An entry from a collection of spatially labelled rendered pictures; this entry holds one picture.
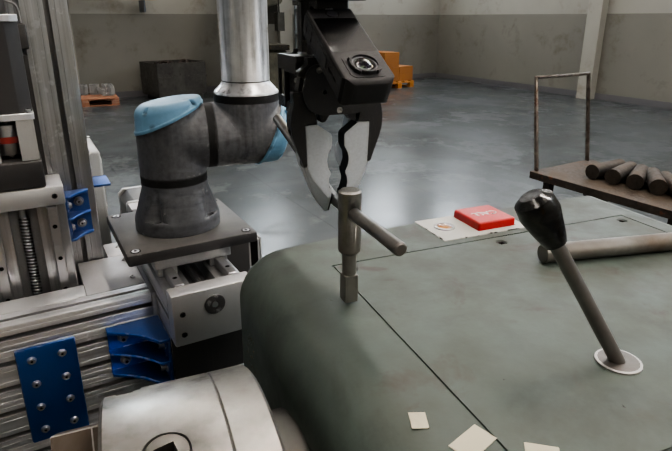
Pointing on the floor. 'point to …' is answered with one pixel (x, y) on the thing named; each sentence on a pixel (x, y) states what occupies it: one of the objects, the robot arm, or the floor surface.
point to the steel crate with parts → (173, 77)
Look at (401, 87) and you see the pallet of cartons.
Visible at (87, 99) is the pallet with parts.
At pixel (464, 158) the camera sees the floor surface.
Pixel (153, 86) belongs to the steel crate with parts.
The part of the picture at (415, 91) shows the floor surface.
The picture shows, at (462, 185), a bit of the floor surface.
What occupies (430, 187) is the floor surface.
